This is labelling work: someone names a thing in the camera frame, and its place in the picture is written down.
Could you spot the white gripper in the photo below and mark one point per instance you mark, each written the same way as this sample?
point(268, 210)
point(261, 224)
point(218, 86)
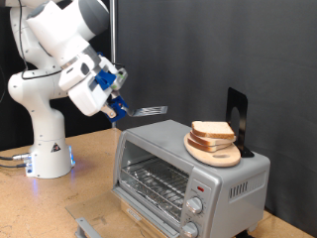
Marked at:
point(85, 97)

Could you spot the silver oven knob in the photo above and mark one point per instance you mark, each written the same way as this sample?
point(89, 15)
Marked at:
point(194, 205)
point(190, 229)

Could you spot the vertical metal pole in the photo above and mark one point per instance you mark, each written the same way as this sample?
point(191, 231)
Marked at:
point(113, 33)

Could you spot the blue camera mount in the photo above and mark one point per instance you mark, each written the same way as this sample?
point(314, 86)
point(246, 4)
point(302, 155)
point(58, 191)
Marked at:
point(105, 79)

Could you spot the glass oven door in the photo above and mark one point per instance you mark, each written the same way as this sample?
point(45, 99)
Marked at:
point(95, 208)

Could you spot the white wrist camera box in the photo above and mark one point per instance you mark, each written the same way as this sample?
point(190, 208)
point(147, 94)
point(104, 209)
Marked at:
point(120, 79)

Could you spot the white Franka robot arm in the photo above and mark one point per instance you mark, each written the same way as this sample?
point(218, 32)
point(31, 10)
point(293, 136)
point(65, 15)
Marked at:
point(43, 109)

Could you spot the black backdrop curtain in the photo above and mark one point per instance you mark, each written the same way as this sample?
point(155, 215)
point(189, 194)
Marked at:
point(10, 132)

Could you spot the black metal bookend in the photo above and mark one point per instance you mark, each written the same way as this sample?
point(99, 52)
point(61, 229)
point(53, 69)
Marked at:
point(241, 99)

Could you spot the silver toaster oven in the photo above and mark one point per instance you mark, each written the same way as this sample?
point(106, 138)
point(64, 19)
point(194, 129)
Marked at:
point(165, 142)

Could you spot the dark grey backdrop curtain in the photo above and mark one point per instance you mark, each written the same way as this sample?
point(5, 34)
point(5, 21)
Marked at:
point(214, 49)

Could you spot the oval wooden cutting board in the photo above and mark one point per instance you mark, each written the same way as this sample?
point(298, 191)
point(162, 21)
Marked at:
point(218, 158)

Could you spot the metal spatula with blue block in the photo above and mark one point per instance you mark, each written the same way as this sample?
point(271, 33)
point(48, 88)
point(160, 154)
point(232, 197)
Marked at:
point(148, 111)

